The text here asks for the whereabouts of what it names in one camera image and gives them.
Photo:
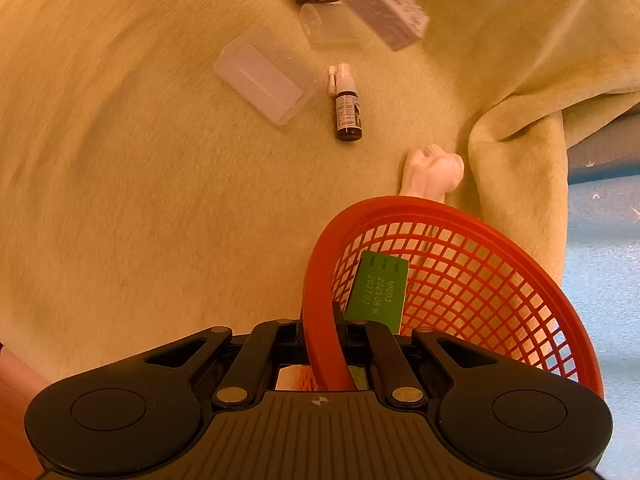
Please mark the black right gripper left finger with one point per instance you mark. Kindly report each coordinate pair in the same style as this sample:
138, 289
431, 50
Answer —
267, 349

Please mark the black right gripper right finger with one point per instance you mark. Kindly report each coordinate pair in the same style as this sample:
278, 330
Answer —
372, 346

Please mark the green medicine box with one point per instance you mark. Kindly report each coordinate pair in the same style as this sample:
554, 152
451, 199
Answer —
378, 290

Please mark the clear round plastic container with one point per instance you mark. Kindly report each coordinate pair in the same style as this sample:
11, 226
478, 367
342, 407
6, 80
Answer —
332, 25

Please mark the clear plastic case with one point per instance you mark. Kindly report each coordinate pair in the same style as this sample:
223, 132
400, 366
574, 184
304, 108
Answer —
267, 74

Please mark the red plastic mesh basket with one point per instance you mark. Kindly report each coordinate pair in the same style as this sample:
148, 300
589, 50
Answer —
465, 279

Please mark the brown spray bottle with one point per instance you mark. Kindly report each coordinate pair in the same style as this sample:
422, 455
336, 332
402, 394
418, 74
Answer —
343, 89

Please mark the yellow fleece blanket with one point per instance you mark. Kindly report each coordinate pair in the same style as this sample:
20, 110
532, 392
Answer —
142, 199

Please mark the light blue bed sheet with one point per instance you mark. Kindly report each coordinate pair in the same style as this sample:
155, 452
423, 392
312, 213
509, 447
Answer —
602, 277

